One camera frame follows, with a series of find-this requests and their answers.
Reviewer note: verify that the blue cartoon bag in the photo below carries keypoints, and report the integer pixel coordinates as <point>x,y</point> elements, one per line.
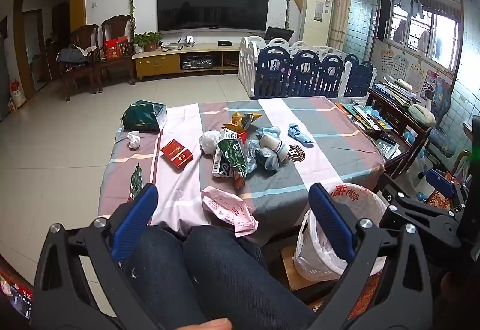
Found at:
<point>441,96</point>

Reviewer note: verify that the beige curtain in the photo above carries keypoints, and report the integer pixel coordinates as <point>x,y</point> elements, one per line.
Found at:
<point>341,0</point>

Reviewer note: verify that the grey green pouch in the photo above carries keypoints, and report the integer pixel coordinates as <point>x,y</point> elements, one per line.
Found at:
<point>422,114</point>

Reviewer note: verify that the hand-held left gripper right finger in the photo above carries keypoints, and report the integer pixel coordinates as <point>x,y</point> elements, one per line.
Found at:
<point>330,217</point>

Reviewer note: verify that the crumpled white plastic bag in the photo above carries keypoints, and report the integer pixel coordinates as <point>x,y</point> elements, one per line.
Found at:
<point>208,142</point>

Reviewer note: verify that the red printed packet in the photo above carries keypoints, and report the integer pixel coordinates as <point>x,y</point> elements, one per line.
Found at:
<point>15,294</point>

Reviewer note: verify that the light blue crumpled bag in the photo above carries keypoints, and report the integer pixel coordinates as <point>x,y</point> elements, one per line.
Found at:
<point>269,131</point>

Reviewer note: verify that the red and white sack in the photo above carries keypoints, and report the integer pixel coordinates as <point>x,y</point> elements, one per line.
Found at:
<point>17,94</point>

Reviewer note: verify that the red paper packet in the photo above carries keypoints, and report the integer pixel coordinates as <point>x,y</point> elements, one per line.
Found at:
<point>241,136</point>

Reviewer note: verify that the dark hanging garment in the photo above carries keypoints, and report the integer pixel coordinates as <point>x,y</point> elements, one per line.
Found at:
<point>384,11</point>

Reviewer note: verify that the window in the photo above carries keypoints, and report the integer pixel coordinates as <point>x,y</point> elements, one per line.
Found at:
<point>427,30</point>

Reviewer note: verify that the white paper cup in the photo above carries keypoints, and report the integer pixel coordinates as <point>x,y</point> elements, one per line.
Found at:
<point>273,146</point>

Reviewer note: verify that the row of books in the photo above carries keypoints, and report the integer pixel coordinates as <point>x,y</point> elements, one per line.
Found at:
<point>367,120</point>

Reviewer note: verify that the red gift box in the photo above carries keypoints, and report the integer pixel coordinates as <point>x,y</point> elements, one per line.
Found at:
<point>118,49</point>

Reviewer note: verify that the black monitor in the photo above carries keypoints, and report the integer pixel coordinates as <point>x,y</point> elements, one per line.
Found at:
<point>279,34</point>

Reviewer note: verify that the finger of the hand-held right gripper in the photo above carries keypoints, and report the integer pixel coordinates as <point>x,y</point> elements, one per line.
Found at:
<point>412,210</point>
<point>440,180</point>

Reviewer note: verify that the red cigarette box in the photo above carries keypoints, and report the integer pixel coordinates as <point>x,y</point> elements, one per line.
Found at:
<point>176,154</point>

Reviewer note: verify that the striped tablecloth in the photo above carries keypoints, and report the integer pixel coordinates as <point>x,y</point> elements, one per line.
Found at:
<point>180,195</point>

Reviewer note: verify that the blue plastic toy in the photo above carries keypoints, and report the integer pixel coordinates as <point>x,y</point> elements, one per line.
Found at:
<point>422,196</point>

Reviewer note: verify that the white toothpaste box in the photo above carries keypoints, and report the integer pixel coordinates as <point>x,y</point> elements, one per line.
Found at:
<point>229,155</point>

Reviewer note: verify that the white tissue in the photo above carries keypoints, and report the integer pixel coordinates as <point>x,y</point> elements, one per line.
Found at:
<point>134,139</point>

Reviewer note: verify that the potted green plant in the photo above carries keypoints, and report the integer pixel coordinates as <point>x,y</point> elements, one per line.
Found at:
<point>146,39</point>

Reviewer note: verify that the black audio receiver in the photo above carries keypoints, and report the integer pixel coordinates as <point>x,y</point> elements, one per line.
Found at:
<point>197,63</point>

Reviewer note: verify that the wall chart poster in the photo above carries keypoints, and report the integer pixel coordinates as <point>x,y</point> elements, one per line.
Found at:
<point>400,67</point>
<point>417,77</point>

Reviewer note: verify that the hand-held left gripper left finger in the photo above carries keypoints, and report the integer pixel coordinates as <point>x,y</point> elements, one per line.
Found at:
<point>137,215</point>

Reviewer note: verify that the clear plastic bag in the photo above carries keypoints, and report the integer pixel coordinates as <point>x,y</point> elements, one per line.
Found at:
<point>264,159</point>

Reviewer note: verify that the dark green bag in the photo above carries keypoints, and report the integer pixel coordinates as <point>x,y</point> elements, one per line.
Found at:
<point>142,116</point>

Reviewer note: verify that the dark wooden chair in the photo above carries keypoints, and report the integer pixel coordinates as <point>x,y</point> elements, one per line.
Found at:
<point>118,49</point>
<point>80,52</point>

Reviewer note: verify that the pink plastic bag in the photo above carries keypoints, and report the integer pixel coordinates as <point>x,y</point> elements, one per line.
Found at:
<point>228,210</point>

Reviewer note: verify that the wooden armchair patterned cushion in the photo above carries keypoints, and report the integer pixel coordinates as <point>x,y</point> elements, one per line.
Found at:
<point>461,165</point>

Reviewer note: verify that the black set-top box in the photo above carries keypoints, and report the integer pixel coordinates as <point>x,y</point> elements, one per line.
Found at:
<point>225,43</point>

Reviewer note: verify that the person's left hand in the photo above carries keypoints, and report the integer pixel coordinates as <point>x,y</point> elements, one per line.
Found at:
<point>215,324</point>

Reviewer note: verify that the stack of books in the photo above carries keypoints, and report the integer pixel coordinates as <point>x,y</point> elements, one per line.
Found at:
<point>397,90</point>

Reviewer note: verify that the yellow wooden television cabinet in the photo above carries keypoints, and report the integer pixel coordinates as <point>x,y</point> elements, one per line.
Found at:
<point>161,64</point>

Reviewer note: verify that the white standing air conditioner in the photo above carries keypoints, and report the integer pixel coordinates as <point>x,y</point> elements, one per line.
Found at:
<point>317,11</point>

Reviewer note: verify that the orange snack wrapper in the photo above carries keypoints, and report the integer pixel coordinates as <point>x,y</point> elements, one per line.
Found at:
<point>240,120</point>

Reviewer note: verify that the black television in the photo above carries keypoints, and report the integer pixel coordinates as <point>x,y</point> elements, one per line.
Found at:
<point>213,0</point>

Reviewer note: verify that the white lined waste bin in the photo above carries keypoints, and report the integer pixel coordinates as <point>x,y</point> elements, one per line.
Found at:
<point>360,202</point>

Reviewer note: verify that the blue and white playpen fence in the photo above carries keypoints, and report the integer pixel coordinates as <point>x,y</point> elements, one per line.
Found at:
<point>311,71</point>

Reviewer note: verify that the blue folded cloth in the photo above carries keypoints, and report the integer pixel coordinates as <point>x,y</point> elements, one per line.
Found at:
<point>298,133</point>

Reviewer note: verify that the person's jeans legs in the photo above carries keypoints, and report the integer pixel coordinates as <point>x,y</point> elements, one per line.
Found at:
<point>225,270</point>

